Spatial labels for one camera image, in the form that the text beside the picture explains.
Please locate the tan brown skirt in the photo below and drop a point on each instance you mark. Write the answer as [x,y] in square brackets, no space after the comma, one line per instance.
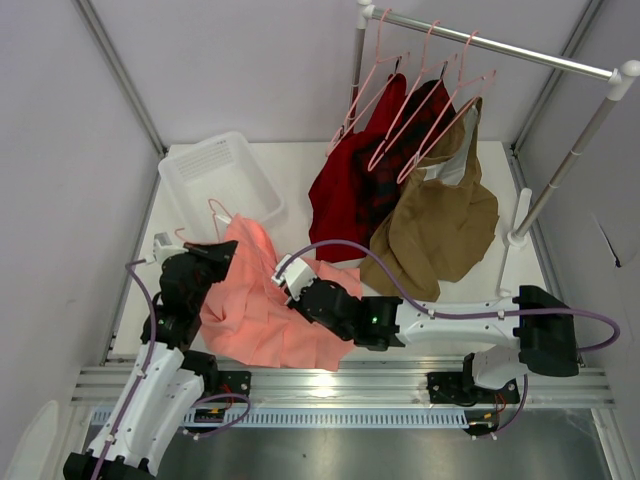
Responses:
[444,222]

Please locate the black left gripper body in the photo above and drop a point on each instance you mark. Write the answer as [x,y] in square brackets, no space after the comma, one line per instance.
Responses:
[201,256]

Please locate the white perforated plastic basket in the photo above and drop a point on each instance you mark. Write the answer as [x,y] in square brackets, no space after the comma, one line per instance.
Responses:
[224,174]

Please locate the pink pleated skirt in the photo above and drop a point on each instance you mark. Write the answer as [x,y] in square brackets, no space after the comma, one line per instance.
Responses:
[245,317]

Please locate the red black plaid skirt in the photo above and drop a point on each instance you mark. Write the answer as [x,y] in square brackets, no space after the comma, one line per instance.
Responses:
[422,115]

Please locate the white slotted cable duct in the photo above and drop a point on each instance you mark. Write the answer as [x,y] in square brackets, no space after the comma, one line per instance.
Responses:
[263,417]

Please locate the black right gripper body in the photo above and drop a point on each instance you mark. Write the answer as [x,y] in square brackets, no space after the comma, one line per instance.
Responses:
[304,296]

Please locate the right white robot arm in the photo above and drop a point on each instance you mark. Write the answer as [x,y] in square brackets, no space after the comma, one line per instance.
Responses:
[531,332]

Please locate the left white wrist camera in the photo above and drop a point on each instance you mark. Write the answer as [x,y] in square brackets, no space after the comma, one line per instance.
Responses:
[162,249]

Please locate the white metal clothes rack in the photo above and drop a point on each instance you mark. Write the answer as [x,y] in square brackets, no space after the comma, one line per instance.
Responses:
[518,240]

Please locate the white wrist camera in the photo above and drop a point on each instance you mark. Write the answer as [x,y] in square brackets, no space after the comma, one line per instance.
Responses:
[162,249]
[294,275]

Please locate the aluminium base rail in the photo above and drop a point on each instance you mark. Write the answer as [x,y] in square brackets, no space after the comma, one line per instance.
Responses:
[360,384]

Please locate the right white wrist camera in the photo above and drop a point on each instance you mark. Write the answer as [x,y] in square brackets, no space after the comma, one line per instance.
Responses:
[294,275]

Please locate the pink hanger with red skirt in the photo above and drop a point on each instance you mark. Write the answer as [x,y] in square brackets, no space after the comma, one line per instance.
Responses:
[365,90]

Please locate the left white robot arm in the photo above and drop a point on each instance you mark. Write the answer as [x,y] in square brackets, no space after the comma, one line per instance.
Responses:
[168,377]

